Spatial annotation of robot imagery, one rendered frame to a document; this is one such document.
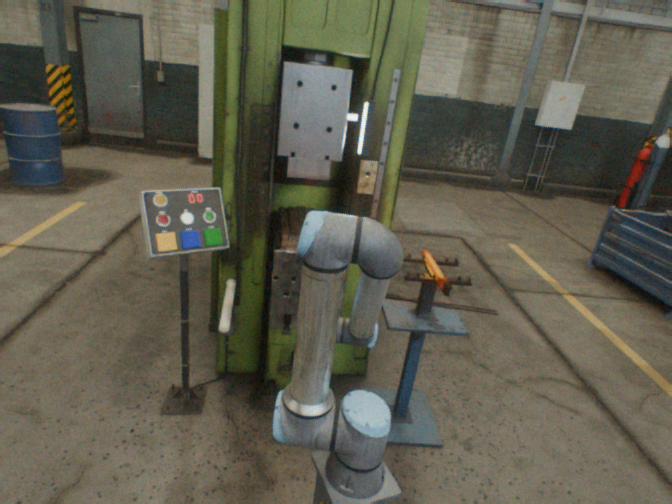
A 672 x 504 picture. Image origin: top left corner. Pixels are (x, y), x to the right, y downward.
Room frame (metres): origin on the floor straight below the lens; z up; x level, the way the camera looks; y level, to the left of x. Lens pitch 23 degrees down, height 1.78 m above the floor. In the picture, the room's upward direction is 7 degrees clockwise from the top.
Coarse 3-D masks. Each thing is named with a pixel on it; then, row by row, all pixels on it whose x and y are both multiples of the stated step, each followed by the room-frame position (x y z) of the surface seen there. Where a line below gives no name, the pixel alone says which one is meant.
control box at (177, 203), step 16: (144, 192) 1.75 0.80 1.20; (160, 192) 1.79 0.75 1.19; (176, 192) 1.82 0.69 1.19; (192, 192) 1.86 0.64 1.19; (208, 192) 1.90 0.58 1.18; (144, 208) 1.72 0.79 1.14; (160, 208) 1.75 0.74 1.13; (176, 208) 1.79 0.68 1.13; (192, 208) 1.83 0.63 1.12; (208, 208) 1.87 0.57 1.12; (144, 224) 1.72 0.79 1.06; (160, 224) 1.72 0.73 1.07; (176, 224) 1.76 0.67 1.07; (192, 224) 1.79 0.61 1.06; (208, 224) 1.83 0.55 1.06; (224, 224) 1.87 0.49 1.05; (176, 240) 1.72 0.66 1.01; (224, 240) 1.83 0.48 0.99; (160, 256) 1.69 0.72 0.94
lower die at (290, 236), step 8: (280, 208) 2.42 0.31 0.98; (288, 208) 2.41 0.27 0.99; (296, 208) 2.43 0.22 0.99; (312, 208) 2.46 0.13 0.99; (280, 216) 2.32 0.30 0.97; (288, 216) 2.30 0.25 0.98; (296, 216) 2.29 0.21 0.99; (288, 224) 2.17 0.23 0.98; (296, 224) 2.16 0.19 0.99; (280, 232) 2.19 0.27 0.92; (288, 232) 2.06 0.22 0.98; (296, 232) 2.04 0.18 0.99; (288, 240) 2.03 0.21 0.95; (296, 240) 2.03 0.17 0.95
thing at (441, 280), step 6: (426, 252) 2.09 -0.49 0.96; (426, 258) 2.02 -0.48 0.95; (432, 258) 2.02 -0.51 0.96; (432, 264) 1.94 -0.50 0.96; (432, 270) 1.90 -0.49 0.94; (438, 270) 1.88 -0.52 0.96; (438, 276) 1.81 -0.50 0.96; (438, 282) 1.77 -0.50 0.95; (444, 282) 1.73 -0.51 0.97; (444, 288) 1.73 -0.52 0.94; (450, 288) 1.69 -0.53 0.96; (444, 294) 1.70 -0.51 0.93
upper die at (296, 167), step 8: (288, 160) 2.02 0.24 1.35; (296, 160) 2.03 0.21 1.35; (304, 160) 2.03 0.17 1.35; (312, 160) 2.04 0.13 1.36; (320, 160) 2.05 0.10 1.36; (328, 160) 2.06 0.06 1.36; (288, 168) 2.02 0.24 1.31; (296, 168) 2.03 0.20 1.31; (304, 168) 2.04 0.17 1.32; (312, 168) 2.04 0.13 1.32; (320, 168) 2.05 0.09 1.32; (328, 168) 2.06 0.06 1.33; (288, 176) 2.02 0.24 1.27; (296, 176) 2.03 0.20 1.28; (304, 176) 2.04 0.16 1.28; (312, 176) 2.04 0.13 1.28; (320, 176) 2.05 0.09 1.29; (328, 176) 2.06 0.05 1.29
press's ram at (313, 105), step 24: (288, 72) 2.02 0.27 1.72; (312, 72) 2.03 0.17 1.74; (336, 72) 2.05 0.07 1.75; (288, 96) 2.02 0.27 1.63; (312, 96) 2.04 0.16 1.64; (336, 96) 2.05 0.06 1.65; (288, 120) 2.02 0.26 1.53; (312, 120) 2.04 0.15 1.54; (336, 120) 2.06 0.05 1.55; (288, 144) 2.02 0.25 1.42; (312, 144) 2.04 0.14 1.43; (336, 144) 2.06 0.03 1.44
